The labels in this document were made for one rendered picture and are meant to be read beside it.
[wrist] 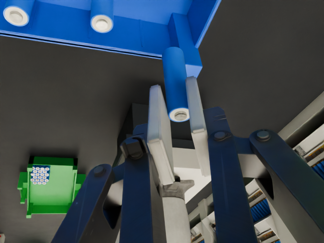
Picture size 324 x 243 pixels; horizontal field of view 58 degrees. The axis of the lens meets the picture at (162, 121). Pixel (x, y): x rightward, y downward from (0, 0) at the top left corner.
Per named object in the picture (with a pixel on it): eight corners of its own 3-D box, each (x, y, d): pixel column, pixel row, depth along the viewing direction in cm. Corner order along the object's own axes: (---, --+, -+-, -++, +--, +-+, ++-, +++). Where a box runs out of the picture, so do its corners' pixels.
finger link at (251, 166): (212, 163, 13) (282, 150, 12) (201, 109, 17) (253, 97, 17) (218, 188, 14) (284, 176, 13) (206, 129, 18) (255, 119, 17)
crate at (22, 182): (86, 174, 146) (85, 189, 142) (82, 190, 162) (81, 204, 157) (20, 171, 137) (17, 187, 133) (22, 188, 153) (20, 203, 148)
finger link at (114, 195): (159, 200, 14) (100, 212, 14) (158, 141, 18) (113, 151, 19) (150, 177, 13) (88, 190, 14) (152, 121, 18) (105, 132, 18)
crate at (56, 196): (30, 155, 127) (26, 168, 120) (78, 158, 133) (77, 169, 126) (28, 205, 141) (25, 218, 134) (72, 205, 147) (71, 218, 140)
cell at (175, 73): (186, 48, 24) (197, 111, 20) (179, 64, 25) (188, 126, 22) (165, 44, 24) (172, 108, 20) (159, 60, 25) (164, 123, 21)
